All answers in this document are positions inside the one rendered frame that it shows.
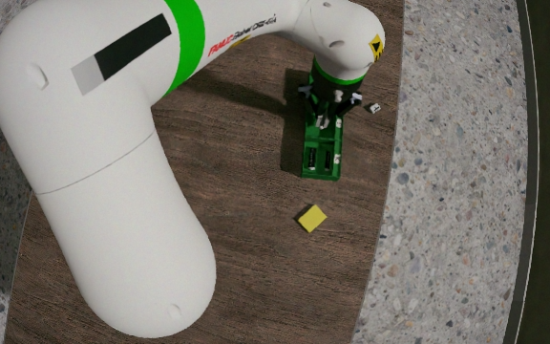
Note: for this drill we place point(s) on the green three-compartment bin rack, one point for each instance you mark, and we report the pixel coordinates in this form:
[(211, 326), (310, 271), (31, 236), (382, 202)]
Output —
[(324, 140)]

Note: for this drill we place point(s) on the yellow square pad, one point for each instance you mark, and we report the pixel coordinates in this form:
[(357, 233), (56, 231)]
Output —
[(312, 218)]

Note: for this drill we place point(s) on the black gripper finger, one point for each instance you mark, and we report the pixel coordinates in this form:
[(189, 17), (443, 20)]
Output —
[(344, 107), (303, 93)]

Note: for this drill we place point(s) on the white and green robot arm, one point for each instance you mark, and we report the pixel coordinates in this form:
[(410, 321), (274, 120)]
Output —
[(77, 79)]

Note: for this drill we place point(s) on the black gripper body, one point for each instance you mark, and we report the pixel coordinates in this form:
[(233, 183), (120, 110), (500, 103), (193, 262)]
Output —
[(324, 96)]

